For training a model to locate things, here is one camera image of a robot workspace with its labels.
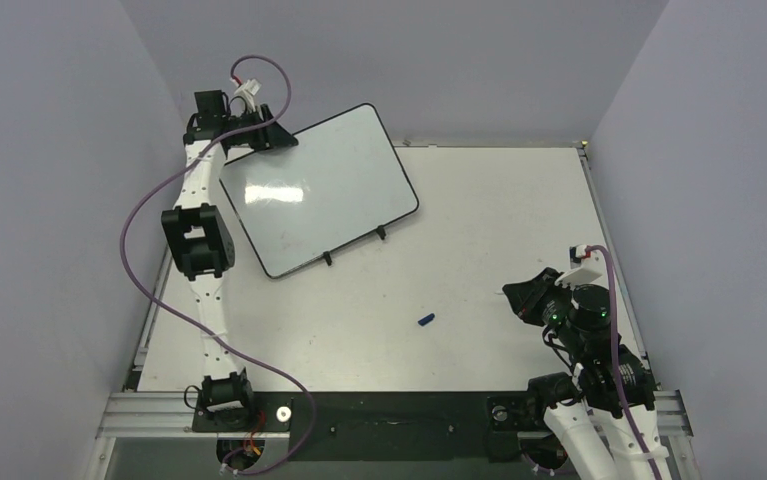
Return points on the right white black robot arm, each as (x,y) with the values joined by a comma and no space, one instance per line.
(602,410)

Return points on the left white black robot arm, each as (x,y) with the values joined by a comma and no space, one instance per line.
(203,249)

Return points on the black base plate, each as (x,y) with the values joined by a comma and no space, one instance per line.
(403,426)

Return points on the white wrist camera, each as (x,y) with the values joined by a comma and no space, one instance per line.
(245,93)
(585,268)

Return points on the blue marker cap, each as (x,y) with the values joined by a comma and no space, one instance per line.
(426,319)

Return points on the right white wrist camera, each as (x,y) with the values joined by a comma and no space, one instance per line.
(585,268)

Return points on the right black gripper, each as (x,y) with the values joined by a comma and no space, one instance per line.
(545,299)

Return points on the black framed whiteboard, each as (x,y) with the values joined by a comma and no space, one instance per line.
(342,182)

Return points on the aluminium front rail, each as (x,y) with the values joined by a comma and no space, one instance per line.
(163,415)

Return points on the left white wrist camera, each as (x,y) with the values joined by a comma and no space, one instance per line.
(245,93)

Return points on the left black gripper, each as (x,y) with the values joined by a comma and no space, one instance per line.
(271,136)

